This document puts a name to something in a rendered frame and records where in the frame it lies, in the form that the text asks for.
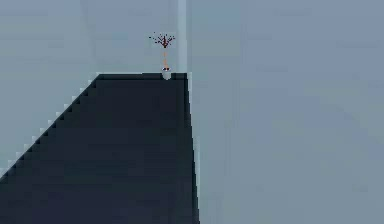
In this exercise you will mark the red house plant grey pot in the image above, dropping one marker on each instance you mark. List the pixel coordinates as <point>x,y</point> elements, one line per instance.
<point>165,63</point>

